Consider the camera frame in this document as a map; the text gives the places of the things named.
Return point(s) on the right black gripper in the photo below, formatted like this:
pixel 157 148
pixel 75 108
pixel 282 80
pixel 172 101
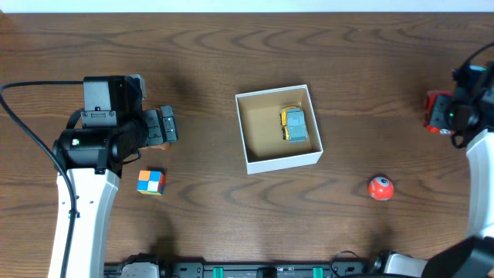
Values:
pixel 440 116

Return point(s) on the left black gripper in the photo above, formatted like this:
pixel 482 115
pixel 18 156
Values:
pixel 167 124

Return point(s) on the red toy fire truck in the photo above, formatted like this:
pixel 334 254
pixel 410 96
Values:
pixel 437 103

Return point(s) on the multicolour puzzle cube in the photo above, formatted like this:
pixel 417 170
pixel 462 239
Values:
pixel 151 182

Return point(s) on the red toy ball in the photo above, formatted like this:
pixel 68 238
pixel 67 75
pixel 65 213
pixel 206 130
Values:
pixel 381 188

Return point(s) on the yellow grey toy truck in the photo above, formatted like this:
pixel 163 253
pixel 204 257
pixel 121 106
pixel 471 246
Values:
pixel 292 120

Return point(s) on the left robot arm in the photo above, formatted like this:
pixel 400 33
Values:
pixel 97 142

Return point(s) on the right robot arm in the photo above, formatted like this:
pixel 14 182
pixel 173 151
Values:
pixel 472 257

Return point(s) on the brown plush toy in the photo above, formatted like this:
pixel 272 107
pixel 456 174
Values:
pixel 164 146

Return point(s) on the white cardboard box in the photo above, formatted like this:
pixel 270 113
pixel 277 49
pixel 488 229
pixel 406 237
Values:
pixel 267 144

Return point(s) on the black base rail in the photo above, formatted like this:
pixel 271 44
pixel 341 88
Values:
pixel 149 265

